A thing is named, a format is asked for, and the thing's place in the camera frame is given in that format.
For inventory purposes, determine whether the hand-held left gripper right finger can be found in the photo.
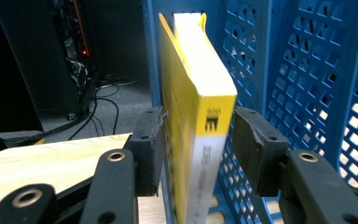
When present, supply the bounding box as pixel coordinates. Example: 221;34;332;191
231;106;291;199

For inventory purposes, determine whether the yellow book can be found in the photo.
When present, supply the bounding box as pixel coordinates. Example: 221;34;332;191
158;11;239;224

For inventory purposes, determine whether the black floor cable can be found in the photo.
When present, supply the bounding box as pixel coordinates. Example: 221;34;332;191
12;78;138;143

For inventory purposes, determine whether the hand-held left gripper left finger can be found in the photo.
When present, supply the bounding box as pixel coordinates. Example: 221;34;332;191
123;105;168;198

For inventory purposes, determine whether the dark equipment rack with wires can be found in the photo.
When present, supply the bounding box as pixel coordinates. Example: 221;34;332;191
49;0;99;120

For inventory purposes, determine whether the blue plastic file rack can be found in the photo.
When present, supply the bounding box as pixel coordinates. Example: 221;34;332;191
141;0;358;224

